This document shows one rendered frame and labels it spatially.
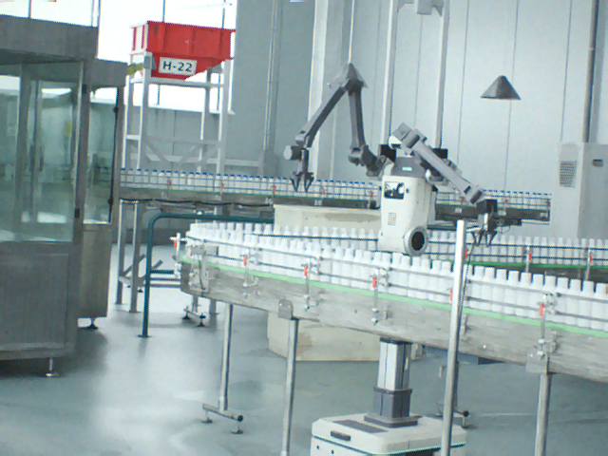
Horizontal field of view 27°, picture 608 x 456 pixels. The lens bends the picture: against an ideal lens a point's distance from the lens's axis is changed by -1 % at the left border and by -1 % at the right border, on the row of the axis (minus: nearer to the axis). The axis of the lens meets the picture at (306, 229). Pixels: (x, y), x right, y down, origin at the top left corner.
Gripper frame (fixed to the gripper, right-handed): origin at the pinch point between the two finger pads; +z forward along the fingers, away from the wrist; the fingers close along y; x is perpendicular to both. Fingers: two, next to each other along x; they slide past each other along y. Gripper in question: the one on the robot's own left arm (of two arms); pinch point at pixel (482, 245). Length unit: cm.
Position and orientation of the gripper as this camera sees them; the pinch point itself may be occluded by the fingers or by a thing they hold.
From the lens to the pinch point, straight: 551.0
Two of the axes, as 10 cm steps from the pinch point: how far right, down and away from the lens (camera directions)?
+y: 7.7, 0.5, 6.4
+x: -6.3, -0.7, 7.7
